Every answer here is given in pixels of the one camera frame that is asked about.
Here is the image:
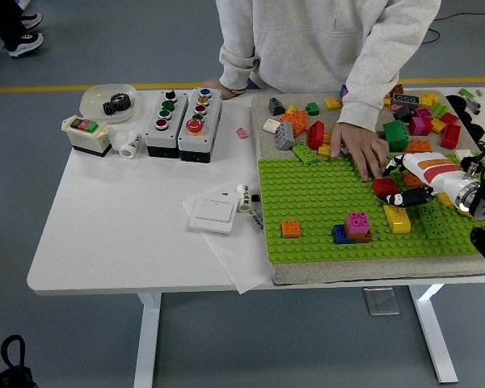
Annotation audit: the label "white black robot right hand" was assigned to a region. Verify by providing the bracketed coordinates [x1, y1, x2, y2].
[377, 151, 473, 209]

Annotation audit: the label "person's left hand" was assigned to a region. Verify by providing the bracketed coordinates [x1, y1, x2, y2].
[329, 122, 391, 182]

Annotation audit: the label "person's right hand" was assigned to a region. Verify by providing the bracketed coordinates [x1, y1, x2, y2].
[208, 78, 246, 100]

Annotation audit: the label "yellow long toy brick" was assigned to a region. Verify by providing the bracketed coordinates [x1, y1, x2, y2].
[383, 204, 412, 235]

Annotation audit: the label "green toy baseplate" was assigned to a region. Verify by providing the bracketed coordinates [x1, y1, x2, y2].
[257, 153, 485, 264]

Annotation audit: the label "green tall toy brick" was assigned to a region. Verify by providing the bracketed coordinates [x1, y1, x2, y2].
[382, 120, 409, 154]

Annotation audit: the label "red tall toy brick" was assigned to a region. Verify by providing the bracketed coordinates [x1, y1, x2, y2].
[440, 123, 462, 150]

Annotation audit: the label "red long toy brick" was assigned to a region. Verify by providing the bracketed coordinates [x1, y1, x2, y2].
[306, 120, 327, 150]

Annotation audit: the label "magenta tall toy brick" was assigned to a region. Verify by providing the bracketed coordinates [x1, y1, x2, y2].
[407, 116, 433, 137]

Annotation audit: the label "dark grey toy brick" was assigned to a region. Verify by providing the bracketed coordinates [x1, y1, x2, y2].
[392, 105, 415, 124]

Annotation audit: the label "green long toy brick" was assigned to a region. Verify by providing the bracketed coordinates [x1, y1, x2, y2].
[291, 141, 320, 166]

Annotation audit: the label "grey long toy brick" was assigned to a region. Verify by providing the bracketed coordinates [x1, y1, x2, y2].
[392, 92, 421, 107]

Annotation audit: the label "light grey toy brick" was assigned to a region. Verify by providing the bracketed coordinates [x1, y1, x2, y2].
[275, 120, 296, 151]

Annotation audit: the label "orange square toy brick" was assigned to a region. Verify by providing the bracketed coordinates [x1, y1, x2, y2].
[281, 219, 302, 238]

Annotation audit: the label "grey emergency-stop control box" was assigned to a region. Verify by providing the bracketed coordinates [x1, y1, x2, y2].
[177, 87, 223, 164]

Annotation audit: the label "dark green flat brick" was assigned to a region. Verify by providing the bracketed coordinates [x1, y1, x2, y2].
[418, 204, 456, 242]

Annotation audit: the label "grey four-button control box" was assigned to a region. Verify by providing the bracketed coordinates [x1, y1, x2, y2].
[144, 90, 189, 158]

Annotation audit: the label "person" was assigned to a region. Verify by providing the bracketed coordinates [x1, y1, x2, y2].
[208, 0, 444, 182]
[0, 0, 44, 68]

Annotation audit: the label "black metal gear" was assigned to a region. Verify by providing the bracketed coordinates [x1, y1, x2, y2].
[111, 93, 133, 113]
[102, 99, 123, 118]

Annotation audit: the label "white labelled cylinder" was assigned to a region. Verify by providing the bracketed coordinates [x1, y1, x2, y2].
[236, 183, 252, 213]

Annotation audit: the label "white pipe fitting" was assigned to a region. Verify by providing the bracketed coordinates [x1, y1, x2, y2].
[108, 129, 142, 159]

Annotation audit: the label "grey-brown mat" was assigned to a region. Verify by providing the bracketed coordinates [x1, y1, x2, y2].
[250, 89, 485, 287]

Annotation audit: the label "clear printed label strip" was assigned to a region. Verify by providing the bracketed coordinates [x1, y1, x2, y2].
[246, 209, 268, 235]

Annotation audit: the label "metal floor plate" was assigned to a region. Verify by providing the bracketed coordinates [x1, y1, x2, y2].
[363, 286, 401, 317]

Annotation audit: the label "white oval bowl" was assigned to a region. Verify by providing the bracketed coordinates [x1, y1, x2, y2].
[79, 83, 138, 124]

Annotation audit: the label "white table leg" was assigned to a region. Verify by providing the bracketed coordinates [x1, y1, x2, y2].
[133, 293, 162, 388]
[407, 284, 460, 384]

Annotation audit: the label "white paper sheet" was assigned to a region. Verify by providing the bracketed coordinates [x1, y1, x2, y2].
[180, 189, 272, 295]

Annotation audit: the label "white wall switch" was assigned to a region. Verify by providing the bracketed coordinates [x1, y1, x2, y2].
[188, 192, 238, 234]

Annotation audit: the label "black floor cable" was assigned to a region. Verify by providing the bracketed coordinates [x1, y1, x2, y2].
[422, 11, 485, 44]

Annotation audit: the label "cream switch red green buttons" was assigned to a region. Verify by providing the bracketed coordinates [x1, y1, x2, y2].
[61, 115, 112, 158]

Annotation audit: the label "black strap loop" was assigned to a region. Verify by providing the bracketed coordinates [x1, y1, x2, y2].
[0, 334, 37, 388]

